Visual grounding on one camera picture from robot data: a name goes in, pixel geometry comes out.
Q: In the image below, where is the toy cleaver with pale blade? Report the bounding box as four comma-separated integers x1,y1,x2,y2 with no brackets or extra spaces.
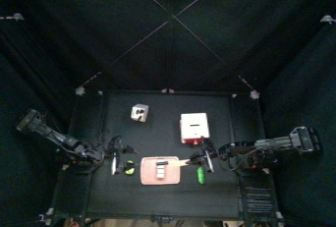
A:
155,159,193,168

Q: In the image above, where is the green toy cucumber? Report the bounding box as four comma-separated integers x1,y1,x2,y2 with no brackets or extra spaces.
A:
196,166,208,185

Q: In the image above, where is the light green toy leaf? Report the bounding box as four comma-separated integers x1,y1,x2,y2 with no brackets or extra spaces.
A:
124,159,136,176

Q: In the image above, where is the wooden box with red drawer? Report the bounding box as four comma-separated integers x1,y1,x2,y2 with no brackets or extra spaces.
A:
179,112,211,146

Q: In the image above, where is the toy sushi roll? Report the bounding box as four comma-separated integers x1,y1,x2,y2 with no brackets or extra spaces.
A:
155,165,168,180

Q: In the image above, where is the pink rectangular tray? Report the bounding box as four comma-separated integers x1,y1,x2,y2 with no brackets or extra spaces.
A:
139,155,181,186

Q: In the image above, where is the pale wooden knife block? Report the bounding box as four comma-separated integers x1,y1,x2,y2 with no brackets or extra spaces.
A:
129,103,151,124

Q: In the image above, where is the white text label sticker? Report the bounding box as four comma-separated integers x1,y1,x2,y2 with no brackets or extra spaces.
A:
244,185,275,217

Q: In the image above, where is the thin diagonal frame wire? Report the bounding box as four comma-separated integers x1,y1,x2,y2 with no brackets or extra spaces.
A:
79,0,232,88
121,0,256,93

